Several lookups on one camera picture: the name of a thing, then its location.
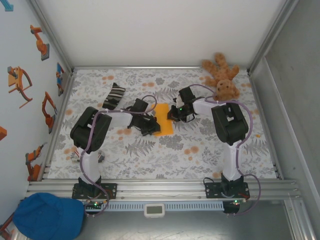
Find orange cloth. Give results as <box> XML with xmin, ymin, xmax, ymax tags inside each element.
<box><xmin>151</xmin><ymin>103</ymin><xmax>175</xmax><ymax>137</ymax></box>

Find black white striped sock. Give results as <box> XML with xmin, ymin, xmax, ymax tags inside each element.
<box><xmin>101</xmin><ymin>82</ymin><xmax>126</xmax><ymax>110</ymax></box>

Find floral fern print tablecloth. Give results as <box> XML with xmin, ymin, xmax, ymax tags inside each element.
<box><xmin>47</xmin><ymin>68</ymin><xmax>279</xmax><ymax>180</ymax></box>

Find brown teddy bear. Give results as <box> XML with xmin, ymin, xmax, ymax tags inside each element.
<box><xmin>201</xmin><ymin>52</ymin><xmax>241</xmax><ymax>102</ymax></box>

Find flag print sock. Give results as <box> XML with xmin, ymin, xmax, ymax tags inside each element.
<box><xmin>70</xmin><ymin>150</ymin><xmax>106</xmax><ymax>165</ymax></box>

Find white timer display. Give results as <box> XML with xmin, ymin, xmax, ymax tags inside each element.
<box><xmin>143</xmin><ymin>202</ymin><xmax>166</xmax><ymax>218</ymax></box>

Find controller board with green light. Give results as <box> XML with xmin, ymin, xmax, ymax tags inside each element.
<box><xmin>223</xmin><ymin>199</ymin><xmax>245</xmax><ymax>215</ymax></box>
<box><xmin>84</xmin><ymin>199</ymin><xmax>106</xmax><ymax>210</ymax></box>

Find blue cap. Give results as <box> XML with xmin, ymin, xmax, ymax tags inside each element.
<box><xmin>12</xmin><ymin>192</ymin><xmax>87</xmax><ymax>240</ymax></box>

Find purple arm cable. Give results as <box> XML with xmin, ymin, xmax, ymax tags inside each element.
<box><xmin>186</xmin><ymin>84</ymin><xmax>263</xmax><ymax>217</ymax></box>
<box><xmin>79</xmin><ymin>94</ymin><xmax>159</xmax><ymax>219</ymax></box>

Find wide aluminium frame rail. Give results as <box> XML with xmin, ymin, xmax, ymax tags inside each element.
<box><xmin>26</xmin><ymin>177</ymin><xmax>301</xmax><ymax>201</ymax></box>

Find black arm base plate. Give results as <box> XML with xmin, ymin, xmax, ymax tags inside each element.
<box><xmin>204</xmin><ymin>181</ymin><xmax>250</xmax><ymax>200</ymax></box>
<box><xmin>71</xmin><ymin>182</ymin><xmax>118</xmax><ymax>200</ymax></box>

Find white slotted cable duct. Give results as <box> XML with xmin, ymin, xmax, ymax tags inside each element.
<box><xmin>103</xmin><ymin>201</ymin><xmax>225</xmax><ymax>211</ymax></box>

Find aluminium frame post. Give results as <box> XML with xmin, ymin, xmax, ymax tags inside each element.
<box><xmin>246</xmin><ymin>0</ymin><xmax>300</xmax><ymax>75</ymax></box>
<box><xmin>27</xmin><ymin>0</ymin><xmax>75</xmax><ymax>74</ymax></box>

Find orange and grey wall decal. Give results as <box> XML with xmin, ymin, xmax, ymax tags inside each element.
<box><xmin>0</xmin><ymin>214</ymin><xmax>16</xmax><ymax>240</ymax></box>

